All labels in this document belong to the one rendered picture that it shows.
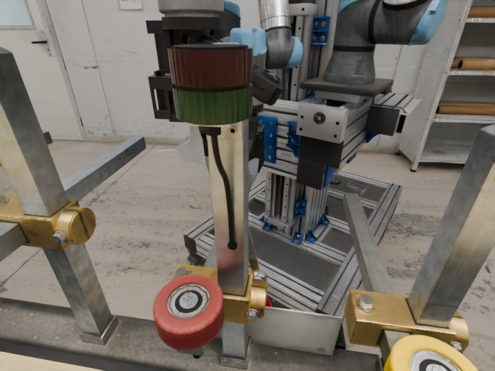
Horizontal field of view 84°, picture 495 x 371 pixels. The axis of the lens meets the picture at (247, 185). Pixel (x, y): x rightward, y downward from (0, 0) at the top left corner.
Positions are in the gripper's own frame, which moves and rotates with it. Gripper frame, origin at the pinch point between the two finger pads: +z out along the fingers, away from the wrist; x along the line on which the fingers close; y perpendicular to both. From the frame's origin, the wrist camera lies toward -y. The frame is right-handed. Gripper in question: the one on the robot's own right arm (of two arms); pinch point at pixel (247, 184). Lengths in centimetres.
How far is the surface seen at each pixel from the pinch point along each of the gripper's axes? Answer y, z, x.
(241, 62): -42, -33, -7
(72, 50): 222, -17, 218
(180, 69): -43, -33, -3
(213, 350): -36.0, 12.7, -0.1
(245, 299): -38.2, -4.3, -6.0
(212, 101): -44, -31, -5
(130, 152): -11.4, -11.9, 23.5
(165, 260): 49, 83, 56
